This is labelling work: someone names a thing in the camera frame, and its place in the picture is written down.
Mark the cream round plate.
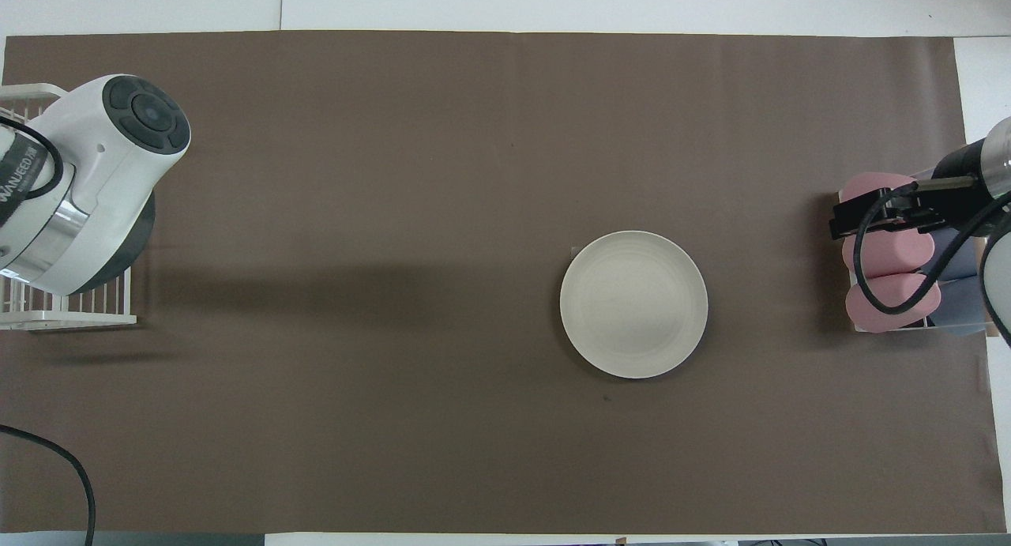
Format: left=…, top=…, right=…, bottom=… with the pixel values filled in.
left=560, top=230, right=709, bottom=380

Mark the cup rack with wooden rod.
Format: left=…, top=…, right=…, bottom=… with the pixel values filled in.
left=837, top=163, right=1002, bottom=339

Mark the brown paper table mat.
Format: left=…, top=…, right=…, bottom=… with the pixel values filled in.
left=0, top=29, right=1008, bottom=535

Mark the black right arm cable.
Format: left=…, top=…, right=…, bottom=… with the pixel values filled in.
left=853, top=179, right=1011, bottom=316

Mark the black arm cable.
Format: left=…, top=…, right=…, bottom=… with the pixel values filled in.
left=853, top=179, right=1011, bottom=316
left=0, top=115, right=64, bottom=207

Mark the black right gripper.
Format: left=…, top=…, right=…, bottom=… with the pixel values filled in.
left=829, top=184, right=949, bottom=240

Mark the white wire dish rack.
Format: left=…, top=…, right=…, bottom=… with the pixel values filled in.
left=0, top=83, right=137, bottom=331

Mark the thin black loose cable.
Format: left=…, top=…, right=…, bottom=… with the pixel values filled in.
left=0, top=424, right=96, bottom=546

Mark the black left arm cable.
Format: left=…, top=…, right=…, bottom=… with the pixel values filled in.
left=0, top=115, right=64, bottom=207

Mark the pink plastic cup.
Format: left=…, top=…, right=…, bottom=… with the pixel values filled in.
left=845, top=273, right=942, bottom=334
left=839, top=172, right=921, bottom=215
left=842, top=228, right=936, bottom=279

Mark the blue plastic cup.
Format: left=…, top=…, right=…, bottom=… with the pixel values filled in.
left=924, top=230, right=985, bottom=281
left=932, top=274, right=988, bottom=338

